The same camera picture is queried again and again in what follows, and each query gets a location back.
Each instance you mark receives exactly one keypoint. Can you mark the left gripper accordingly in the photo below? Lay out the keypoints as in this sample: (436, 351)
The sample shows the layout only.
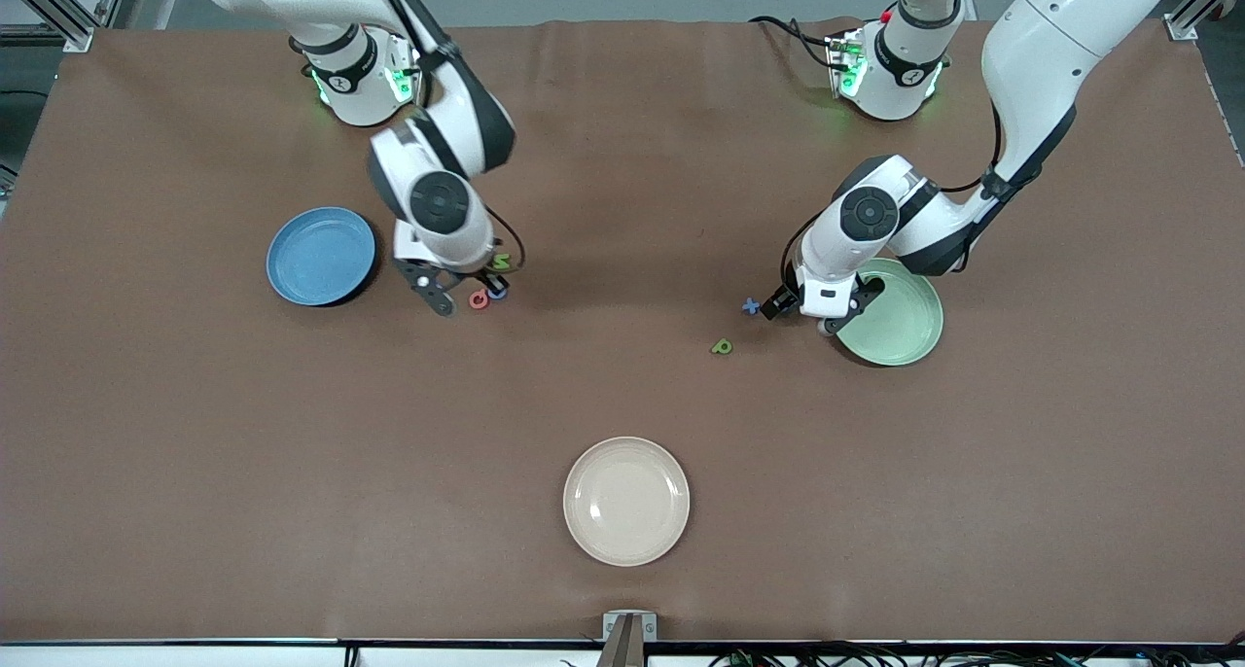
(781, 302)

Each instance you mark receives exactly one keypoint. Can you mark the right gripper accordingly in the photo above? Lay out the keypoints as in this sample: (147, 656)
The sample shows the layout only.
(495, 278)

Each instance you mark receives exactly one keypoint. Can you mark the red foam letter Q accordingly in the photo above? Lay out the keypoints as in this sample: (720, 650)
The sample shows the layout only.
(472, 300)

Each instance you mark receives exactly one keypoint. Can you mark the green foam letter N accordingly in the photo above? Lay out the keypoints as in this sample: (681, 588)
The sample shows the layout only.
(502, 260)

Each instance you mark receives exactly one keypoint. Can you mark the green foam letter p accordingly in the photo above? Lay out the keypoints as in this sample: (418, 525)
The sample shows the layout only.
(720, 346)

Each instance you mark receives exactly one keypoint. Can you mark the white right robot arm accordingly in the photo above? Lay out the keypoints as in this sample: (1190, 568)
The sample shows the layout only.
(438, 202)

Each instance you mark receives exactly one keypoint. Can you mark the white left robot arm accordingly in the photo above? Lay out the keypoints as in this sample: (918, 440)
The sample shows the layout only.
(1060, 45)

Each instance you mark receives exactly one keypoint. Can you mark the green plate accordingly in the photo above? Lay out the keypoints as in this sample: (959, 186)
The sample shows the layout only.
(900, 327)

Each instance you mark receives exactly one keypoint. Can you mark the blue plate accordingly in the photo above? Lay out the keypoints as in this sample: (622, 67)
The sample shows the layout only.
(321, 257)

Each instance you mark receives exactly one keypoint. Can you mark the beige plate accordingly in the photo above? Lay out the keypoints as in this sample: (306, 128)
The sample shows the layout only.
(626, 502)

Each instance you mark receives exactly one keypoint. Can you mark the brown table cover sheet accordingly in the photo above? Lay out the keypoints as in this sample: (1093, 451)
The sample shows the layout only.
(622, 395)

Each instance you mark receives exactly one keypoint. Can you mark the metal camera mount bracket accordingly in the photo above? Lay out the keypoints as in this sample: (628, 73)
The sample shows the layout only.
(629, 638)

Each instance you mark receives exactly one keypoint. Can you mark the aluminium frame profile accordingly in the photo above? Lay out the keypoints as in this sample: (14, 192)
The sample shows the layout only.
(78, 37)
(1185, 29)

